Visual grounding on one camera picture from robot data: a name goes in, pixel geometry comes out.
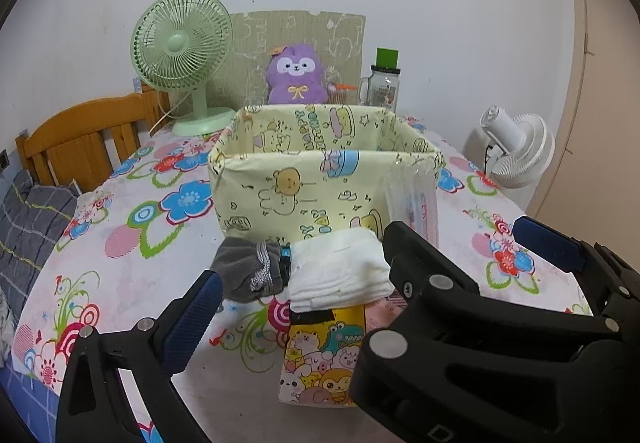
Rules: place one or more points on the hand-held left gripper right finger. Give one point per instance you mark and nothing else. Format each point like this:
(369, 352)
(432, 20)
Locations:
(400, 373)

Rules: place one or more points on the white towel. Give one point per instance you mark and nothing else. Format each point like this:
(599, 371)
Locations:
(340, 273)

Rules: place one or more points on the floral tablecloth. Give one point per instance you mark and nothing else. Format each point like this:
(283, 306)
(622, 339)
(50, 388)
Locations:
(130, 248)

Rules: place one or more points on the purple plush toy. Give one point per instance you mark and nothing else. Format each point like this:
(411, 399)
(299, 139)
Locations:
(295, 73)

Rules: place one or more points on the white fan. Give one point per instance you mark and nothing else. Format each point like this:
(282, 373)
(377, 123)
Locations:
(515, 143)

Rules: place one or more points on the grey sock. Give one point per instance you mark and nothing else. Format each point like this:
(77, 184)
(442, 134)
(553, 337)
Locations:
(240, 268)

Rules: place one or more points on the green desk fan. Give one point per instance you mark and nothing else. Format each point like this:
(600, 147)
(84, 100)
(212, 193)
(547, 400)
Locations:
(180, 48)

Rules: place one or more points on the yellow printed fabric storage box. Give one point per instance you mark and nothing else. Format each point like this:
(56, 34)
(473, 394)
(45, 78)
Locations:
(310, 183)

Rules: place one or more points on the cotton swab container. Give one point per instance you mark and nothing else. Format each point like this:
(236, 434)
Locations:
(342, 93)

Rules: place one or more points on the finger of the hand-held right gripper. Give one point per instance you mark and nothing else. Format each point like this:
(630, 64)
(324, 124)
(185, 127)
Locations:
(425, 268)
(550, 243)

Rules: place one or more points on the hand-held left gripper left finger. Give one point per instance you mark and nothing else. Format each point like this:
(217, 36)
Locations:
(195, 318)

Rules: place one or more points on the grey plaid bedding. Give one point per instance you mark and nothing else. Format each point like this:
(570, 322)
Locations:
(30, 233)

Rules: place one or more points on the green card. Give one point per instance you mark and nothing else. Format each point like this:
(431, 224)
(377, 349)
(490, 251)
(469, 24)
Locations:
(387, 57)

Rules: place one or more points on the colourful cartoon tissue box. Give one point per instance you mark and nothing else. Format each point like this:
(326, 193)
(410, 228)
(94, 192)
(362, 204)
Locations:
(320, 363)

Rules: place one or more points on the clear plastic packet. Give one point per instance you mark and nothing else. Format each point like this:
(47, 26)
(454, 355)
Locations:
(412, 203)

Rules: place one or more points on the beige door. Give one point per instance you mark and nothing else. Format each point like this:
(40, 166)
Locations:
(600, 88)

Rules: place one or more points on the glass jar mug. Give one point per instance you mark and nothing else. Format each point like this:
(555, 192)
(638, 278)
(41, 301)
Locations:
(382, 90)

